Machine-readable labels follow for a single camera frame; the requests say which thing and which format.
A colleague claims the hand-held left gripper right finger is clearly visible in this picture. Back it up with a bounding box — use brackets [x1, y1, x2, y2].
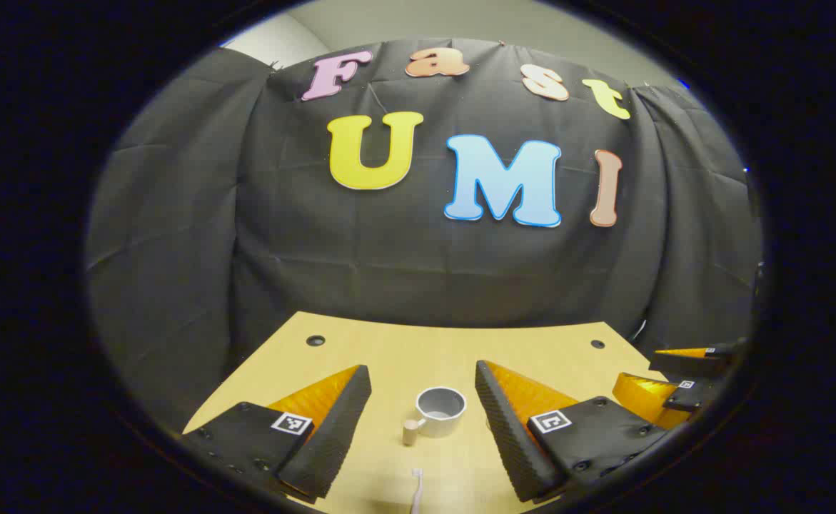
[475, 360, 672, 504]

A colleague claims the light wooden desktop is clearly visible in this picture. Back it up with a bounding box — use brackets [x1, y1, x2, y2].
[183, 311, 675, 514]

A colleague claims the black backdrop cloth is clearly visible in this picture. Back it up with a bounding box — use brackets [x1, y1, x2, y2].
[84, 37, 765, 436]

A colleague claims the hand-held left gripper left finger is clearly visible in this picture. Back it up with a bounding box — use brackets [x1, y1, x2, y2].
[181, 364, 373, 504]

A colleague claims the white cup with wooden handle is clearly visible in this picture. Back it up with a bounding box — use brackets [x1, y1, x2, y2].
[401, 386, 468, 448]

